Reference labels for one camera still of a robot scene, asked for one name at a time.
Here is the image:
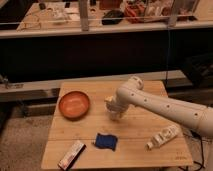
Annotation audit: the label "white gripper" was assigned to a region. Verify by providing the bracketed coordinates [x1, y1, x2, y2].
[105, 96, 128, 113]

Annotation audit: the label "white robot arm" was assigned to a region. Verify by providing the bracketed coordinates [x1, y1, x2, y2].
[105, 76, 213, 138]

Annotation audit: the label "orange wooden bowl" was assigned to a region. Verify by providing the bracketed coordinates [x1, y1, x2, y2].
[58, 91, 90, 120]

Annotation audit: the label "blue folded cloth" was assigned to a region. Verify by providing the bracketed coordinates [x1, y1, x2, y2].
[94, 133, 118, 151]

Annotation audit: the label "wooden table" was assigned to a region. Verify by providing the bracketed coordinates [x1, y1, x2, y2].
[41, 81, 193, 171]

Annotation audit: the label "white plastic bottle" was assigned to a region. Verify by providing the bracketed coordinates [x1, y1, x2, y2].
[146, 125, 179, 150]

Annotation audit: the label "black bag on shelf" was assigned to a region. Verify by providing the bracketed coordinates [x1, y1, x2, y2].
[102, 10, 124, 25]

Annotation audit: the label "red items on shelf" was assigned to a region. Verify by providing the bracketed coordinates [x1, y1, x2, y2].
[124, 4, 145, 23]

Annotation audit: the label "black cable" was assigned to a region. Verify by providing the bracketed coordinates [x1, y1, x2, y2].
[179, 131, 213, 171]

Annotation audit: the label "metal shelf post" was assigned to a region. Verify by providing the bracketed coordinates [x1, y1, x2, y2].
[79, 0, 89, 31]

